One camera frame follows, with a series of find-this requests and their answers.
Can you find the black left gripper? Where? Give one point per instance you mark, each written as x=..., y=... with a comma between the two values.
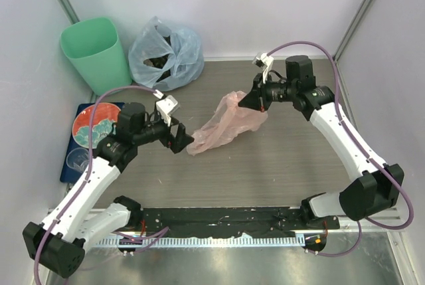
x=178, y=142

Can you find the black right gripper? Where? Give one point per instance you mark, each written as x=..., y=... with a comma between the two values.
x=257, y=99

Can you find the pink plastic trash bag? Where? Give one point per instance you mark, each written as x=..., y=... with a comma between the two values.
x=229, y=121

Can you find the green plastic trash bin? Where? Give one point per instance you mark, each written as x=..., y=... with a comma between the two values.
x=94, y=49

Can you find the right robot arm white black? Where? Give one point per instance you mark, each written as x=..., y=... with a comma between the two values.
x=372, y=188

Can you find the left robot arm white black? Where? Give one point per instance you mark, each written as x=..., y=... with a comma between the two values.
x=61, y=240

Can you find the blue plastic bag with trash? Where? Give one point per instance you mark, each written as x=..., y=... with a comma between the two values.
x=166, y=55

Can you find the floral red teal plate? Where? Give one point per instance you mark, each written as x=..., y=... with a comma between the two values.
x=105, y=116

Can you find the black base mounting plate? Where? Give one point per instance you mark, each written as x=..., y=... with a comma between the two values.
x=226, y=222

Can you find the clear plastic cup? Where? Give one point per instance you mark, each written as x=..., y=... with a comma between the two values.
x=78, y=159

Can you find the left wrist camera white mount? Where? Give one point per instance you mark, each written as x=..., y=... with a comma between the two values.
x=166, y=106

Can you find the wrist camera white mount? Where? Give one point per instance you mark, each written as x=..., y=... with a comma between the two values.
x=166, y=106
x=264, y=62

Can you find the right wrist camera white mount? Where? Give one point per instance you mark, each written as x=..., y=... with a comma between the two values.
x=264, y=62

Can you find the white slotted cable duct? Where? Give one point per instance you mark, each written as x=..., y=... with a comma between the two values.
x=243, y=241

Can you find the aluminium frame post back right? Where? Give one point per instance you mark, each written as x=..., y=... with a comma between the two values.
x=352, y=28

